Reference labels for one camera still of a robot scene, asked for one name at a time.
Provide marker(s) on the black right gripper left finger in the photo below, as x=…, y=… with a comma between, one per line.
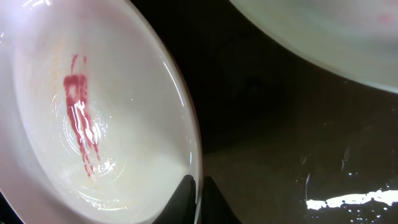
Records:
x=181, y=207

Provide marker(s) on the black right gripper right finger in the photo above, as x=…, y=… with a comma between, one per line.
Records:
x=214, y=207

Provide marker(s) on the cream plate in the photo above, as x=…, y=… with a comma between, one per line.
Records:
x=355, y=39

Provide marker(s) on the dark brown serving tray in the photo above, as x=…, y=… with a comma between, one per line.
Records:
x=285, y=140

